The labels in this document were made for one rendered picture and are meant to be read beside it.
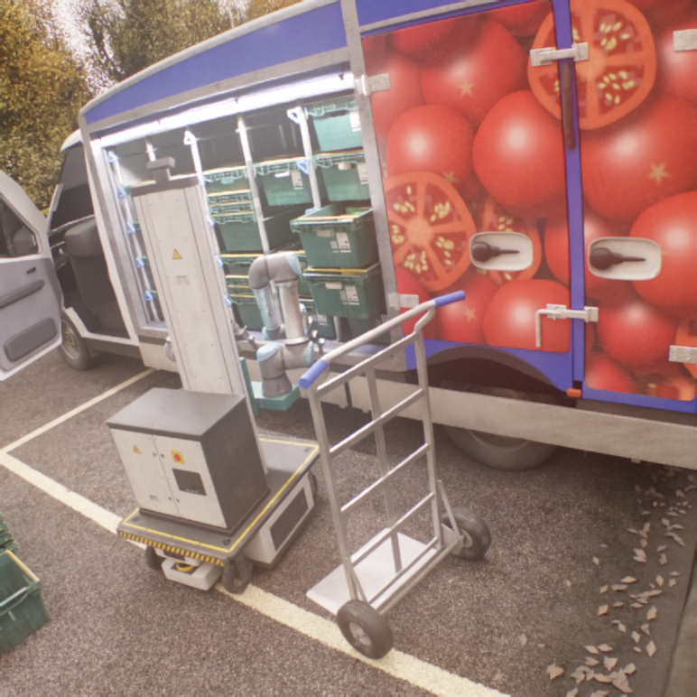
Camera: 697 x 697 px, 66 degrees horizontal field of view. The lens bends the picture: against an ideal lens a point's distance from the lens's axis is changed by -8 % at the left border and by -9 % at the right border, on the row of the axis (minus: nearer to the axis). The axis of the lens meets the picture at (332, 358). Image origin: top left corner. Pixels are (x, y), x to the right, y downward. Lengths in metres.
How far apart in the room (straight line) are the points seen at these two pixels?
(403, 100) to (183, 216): 1.08
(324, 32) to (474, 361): 1.71
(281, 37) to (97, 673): 3.03
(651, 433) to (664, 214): 0.96
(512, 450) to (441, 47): 2.01
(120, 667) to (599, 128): 2.89
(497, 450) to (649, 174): 1.64
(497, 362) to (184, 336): 1.47
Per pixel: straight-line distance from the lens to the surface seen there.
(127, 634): 2.84
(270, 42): 3.14
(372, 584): 2.67
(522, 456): 3.17
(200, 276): 2.55
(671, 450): 2.80
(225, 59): 3.36
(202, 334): 2.67
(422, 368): 2.23
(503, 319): 2.71
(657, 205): 2.41
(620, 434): 2.81
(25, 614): 3.03
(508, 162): 2.52
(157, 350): 4.63
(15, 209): 5.57
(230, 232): 3.79
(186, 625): 2.75
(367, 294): 2.93
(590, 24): 2.41
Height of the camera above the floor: 1.89
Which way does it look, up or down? 23 degrees down
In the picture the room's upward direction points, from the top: 10 degrees counter-clockwise
